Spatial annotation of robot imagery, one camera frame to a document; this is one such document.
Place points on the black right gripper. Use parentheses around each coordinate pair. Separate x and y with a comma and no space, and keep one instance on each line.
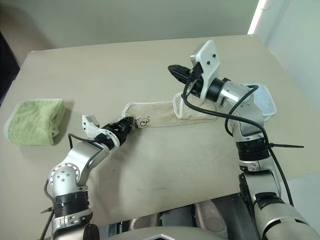
(195,82)

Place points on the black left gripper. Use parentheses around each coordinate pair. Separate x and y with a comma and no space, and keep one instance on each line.
(120,132)

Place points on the beige towel with white trim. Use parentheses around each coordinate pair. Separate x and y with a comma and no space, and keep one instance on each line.
(165,113)

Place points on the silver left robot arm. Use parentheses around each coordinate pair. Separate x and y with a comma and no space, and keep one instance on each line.
(75,160)

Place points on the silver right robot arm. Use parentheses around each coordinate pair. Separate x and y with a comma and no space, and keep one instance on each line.
(252,120)

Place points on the light blue towel white trim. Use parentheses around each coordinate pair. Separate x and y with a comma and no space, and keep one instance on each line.
(266,100)

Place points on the folded green towel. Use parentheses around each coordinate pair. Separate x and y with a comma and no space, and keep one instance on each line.
(33,122)

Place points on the dark robot torso base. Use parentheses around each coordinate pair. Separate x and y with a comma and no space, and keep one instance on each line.
(175,225)

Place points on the black zip tie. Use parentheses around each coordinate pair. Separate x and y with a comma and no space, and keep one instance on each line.
(287,146)

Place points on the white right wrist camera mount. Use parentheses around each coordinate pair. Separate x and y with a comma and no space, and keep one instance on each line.
(208,62)

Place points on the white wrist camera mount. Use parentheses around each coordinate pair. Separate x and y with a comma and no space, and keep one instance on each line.
(208,62)
(92,130)

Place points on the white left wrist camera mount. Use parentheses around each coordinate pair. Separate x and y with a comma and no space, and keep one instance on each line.
(92,130)

